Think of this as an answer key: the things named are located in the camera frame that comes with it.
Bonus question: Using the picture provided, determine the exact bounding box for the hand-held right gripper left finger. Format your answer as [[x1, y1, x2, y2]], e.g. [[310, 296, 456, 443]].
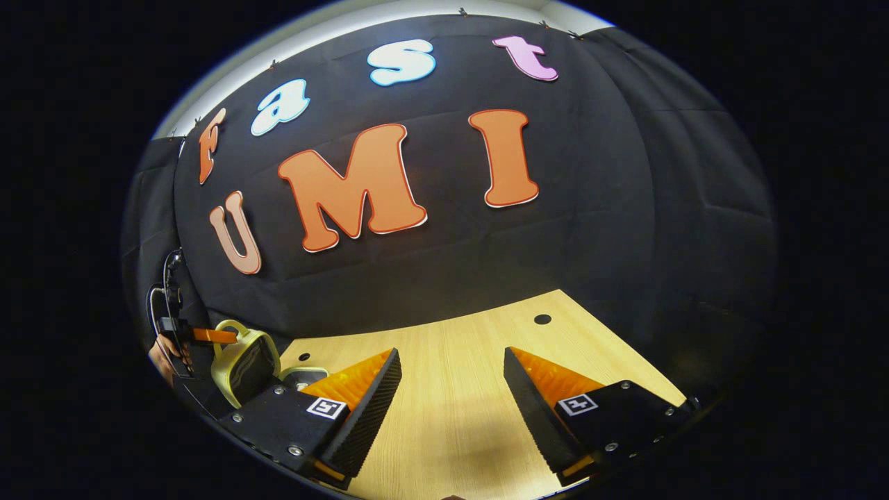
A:
[[219, 347, 404, 487]]

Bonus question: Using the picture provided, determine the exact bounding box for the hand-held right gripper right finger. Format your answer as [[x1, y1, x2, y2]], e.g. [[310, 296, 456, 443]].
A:
[[504, 346, 697, 487]]

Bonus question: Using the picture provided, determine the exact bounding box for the pale yellow suitcase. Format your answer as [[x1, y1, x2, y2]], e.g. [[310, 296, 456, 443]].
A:
[[210, 319, 331, 410]]

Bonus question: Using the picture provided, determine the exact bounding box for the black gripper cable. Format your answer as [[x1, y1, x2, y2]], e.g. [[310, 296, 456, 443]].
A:
[[146, 250, 183, 348]]

